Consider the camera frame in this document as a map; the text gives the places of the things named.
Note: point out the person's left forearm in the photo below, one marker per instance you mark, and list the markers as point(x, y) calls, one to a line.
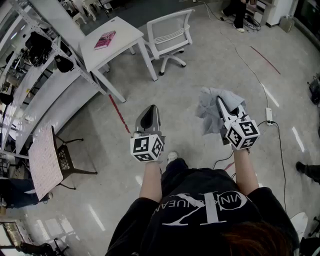
point(150, 180)

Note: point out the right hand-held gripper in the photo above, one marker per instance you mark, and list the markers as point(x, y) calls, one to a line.
point(242, 135)

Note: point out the pale patterned seat cushion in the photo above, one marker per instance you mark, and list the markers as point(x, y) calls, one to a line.
point(45, 162)

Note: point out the pink book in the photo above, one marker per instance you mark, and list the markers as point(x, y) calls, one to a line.
point(105, 40)

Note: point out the person's black printed shirt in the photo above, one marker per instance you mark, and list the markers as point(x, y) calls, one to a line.
point(200, 225)

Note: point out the white square table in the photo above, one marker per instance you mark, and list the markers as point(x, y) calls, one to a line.
point(117, 37)

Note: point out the light grey clothes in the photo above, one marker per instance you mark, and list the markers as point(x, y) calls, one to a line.
point(208, 115)

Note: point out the person's black trousers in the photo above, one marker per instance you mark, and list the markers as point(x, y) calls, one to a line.
point(175, 172)

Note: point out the person's white shoe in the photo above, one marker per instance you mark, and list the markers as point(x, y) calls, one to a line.
point(172, 156)

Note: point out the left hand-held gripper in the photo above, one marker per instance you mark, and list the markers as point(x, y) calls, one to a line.
point(146, 147)

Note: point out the black metal lattice chair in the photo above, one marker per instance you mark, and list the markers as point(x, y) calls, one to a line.
point(66, 160)

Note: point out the cardboard box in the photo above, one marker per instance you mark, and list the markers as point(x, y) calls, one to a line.
point(287, 24)

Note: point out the white power strip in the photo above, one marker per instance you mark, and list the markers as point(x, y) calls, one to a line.
point(268, 115)

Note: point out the white metal shelf rack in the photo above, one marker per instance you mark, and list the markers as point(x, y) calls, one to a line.
point(50, 82)

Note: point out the white mesh office chair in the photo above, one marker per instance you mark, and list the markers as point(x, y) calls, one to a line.
point(170, 32)

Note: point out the person's right forearm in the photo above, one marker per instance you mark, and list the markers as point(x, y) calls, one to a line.
point(246, 170)

